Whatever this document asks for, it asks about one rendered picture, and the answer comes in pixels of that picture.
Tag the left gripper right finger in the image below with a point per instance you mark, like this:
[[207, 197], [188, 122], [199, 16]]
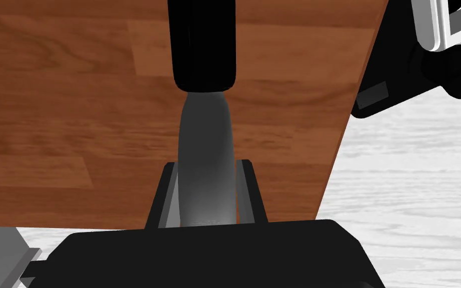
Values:
[[248, 196]]

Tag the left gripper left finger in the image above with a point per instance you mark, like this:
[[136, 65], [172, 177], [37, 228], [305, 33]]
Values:
[[165, 200]]

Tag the brown wooden table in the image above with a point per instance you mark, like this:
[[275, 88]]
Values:
[[74, 120]]

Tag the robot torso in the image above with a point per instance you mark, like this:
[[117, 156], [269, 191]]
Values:
[[406, 68]]

